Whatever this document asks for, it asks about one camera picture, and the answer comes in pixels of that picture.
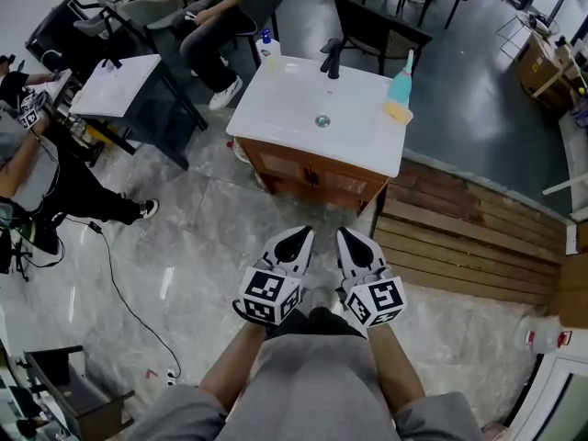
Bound grey upholstered chair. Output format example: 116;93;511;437
72;0;186;55

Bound teal squeeze bottle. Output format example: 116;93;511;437
385;49;416;108

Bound brown wooden cabinet door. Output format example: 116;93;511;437
247;144;317;193
314;163;376;207

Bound brown cardboard box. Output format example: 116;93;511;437
547;251;588;331

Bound person's right forearm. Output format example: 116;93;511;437
365;323;428;418

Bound large cardboard box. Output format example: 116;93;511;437
513;28;581;110

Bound person's grey shirt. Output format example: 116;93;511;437
128;333;484;441

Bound white ceramic sink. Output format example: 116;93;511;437
225;54;414;179

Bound person's left forearm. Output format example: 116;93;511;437
198;322;277;416

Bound clear plastic water bottle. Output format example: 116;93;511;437
514;314;573;356

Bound wooden slat platform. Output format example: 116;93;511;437
370;156;571;308

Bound black floor cable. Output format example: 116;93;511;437
65;215;183;381

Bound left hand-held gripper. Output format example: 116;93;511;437
232;225;316;328

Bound small white sink top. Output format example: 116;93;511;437
68;53;163;120

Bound brown wooden sink cabinet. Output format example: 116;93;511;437
233;135;391;214

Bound yellow sponge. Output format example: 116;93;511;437
383;100;414;124

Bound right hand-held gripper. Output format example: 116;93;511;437
335;227;407;328

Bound black wooden chair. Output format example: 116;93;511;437
329;0;434;77

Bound black sink faucet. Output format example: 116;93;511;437
319;38;344;81

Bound white pump bottle blue cap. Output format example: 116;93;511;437
254;28;283;71

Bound white wire rack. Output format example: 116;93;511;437
494;9;560;60

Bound person's grey shoe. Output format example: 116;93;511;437
303;286;339;314

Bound white framed door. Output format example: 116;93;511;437
503;351;588;441

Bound person's black trousers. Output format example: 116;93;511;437
269;307;368;340

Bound black low cabinet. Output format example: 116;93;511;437
25;0;109;78

